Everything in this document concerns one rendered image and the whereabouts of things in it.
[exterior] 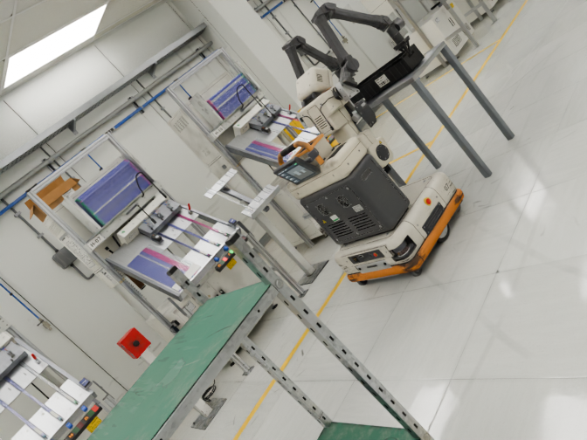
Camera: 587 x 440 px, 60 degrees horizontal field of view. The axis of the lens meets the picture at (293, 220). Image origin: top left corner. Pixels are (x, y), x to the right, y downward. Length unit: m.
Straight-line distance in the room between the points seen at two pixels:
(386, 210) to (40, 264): 3.51
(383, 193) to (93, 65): 4.13
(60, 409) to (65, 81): 3.68
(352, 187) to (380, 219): 0.24
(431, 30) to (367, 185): 4.60
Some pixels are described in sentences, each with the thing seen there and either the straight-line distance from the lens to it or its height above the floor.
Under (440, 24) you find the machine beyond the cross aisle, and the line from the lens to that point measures 7.23.
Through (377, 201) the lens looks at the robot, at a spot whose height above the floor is 0.47.
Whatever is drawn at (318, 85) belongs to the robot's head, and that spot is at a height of 1.13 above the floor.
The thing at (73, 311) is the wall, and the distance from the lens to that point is 5.30.
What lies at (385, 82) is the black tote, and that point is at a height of 0.84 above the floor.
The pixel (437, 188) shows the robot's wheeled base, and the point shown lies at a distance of 3.10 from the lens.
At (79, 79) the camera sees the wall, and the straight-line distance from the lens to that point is 6.07.
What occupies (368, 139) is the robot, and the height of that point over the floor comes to 0.70.
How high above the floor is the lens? 1.29
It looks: 12 degrees down
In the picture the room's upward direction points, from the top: 42 degrees counter-clockwise
